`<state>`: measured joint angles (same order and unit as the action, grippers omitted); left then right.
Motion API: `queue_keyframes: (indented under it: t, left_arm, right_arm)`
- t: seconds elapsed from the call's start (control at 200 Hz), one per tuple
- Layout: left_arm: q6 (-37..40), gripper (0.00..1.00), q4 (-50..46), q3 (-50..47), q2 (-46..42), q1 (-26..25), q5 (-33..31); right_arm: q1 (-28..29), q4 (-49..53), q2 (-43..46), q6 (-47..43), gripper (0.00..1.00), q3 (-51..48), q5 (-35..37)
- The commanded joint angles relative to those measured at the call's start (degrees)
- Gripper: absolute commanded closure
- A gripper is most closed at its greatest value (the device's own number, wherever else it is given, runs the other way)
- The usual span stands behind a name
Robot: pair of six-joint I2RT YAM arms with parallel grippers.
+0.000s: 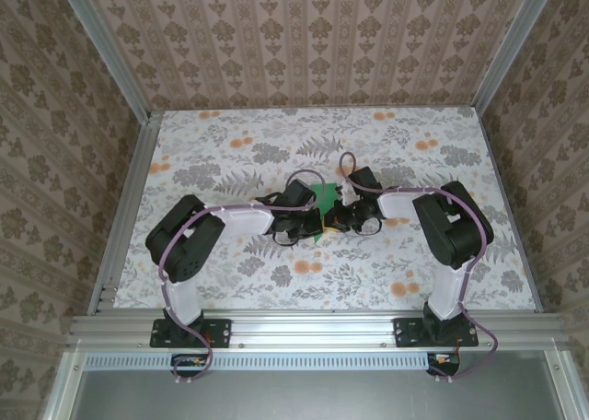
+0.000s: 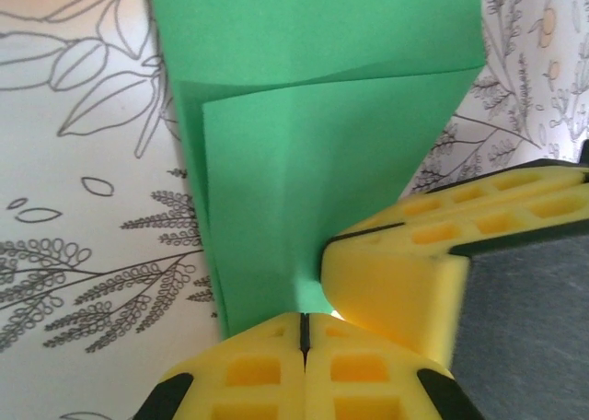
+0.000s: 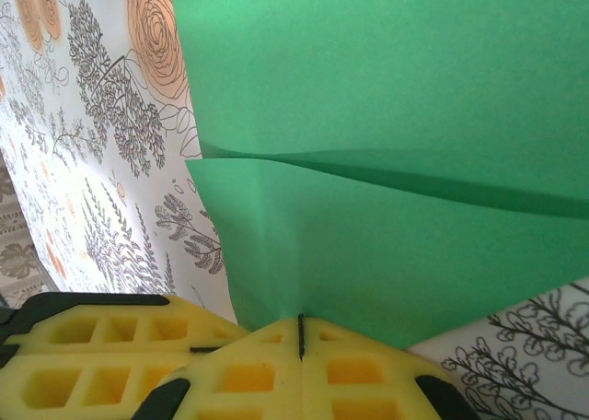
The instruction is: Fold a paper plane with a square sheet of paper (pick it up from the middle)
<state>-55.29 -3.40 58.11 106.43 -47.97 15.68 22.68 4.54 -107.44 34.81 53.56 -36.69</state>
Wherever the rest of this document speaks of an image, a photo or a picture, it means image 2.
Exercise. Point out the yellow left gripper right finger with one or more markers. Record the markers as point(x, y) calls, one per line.
point(359, 374)

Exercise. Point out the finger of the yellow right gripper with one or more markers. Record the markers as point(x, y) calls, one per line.
point(391, 282)
point(469, 194)

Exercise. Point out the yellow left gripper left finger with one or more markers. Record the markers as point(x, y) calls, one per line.
point(257, 374)

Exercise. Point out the green square paper sheet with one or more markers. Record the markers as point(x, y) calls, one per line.
point(299, 139)

